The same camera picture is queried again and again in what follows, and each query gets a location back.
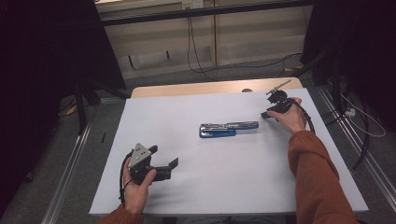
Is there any black hanging cable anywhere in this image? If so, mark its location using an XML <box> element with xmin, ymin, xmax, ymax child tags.
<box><xmin>189</xmin><ymin>15</ymin><xmax>304</xmax><ymax>76</ymax></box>
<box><xmin>186</xmin><ymin>7</ymin><xmax>216</xmax><ymax>82</ymax></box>

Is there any white cable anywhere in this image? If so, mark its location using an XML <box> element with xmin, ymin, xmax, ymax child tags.
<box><xmin>340</xmin><ymin>92</ymin><xmax>387</xmax><ymax>138</ymax></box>

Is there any black curtain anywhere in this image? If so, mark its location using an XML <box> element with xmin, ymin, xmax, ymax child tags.
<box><xmin>300</xmin><ymin>0</ymin><xmax>396</xmax><ymax>132</ymax></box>
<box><xmin>0</xmin><ymin>0</ymin><xmax>127</xmax><ymax>216</ymax></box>

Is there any white table mat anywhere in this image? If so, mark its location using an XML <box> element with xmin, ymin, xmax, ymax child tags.
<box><xmin>89</xmin><ymin>88</ymin><xmax>369</xmax><ymax>217</ymax></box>

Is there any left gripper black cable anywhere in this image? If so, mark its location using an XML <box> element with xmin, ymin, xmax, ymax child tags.
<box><xmin>118</xmin><ymin>150</ymin><xmax>134</xmax><ymax>206</ymax></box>

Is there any person's right hand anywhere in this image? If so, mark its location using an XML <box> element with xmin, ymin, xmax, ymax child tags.
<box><xmin>266</xmin><ymin>97</ymin><xmax>307</xmax><ymax>134</ymax></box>

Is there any black metal stand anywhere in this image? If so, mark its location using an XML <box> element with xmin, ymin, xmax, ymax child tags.
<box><xmin>74</xmin><ymin>80</ymin><xmax>129</xmax><ymax>134</ymax></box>
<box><xmin>292</xmin><ymin>50</ymin><xmax>331</xmax><ymax>85</ymax></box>

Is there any wooden table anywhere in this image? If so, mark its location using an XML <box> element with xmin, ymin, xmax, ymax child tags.
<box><xmin>130</xmin><ymin>77</ymin><xmax>304</xmax><ymax>99</ymax></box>

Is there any white wall socket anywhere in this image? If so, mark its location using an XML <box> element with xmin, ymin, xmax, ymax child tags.
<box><xmin>181</xmin><ymin>0</ymin><xmax>205</xmax><ymax>9</ymax></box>

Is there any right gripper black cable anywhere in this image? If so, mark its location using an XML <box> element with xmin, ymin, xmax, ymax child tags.
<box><xmin>290</xmin><ymin>97</ymin><xmax>316</xmax><ymax>135</ymax></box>

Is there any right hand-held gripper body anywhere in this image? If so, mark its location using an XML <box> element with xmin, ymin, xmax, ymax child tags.
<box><xmin>265</xmin><ymin>78</ymin><xmax>295</xmax><ymax>115</ymax></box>

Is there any black floor cable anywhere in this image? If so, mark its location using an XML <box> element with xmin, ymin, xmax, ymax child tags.
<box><xmin>321</xmin><ymin>80</ymin><xmax>372</xmax><ymax>172</ymax></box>

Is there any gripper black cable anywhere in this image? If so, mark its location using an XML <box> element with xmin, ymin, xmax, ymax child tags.
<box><xmin>118</xmin><ymin>150</ymin><xmax>134</xmax><ymax>206</ymax></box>
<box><xmin>290</xmin><ymin>97</ymin><xmax>316</xmax><ymax>135</ymax></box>

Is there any black metal bar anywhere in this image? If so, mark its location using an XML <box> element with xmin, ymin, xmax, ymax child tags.
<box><xmin>99</xmin><ymin>0</ymin><xmax>314</xmax><ymax>27</ymax></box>

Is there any aluminium floor rail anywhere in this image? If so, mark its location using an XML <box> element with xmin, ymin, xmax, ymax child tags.
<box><xmin>41</xmin><ymin>120</ymin><xmax>92</xmax><ymax>224</ymax></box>
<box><xmin>317</xmin><ymin>87</ymin><xmax>396</xmax><ymax>213</ymax></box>

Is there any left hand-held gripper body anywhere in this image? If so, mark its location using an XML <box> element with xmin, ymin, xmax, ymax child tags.
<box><xmin>128</xmin><ymin>143</ymin><xmax>173</xmax><ymax>186</ymax></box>

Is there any blue stapler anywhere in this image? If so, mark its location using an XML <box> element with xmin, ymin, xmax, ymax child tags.
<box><xmin>199</xmin><ymin>120</ymin><xmax>260</xmax><ymax>139</ymax></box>

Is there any person's left hand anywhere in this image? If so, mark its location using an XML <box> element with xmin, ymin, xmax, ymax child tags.
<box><xmin>122</xmin><ymin>157</ymin><xmax>158</xmax><ymax>216</ymax></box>

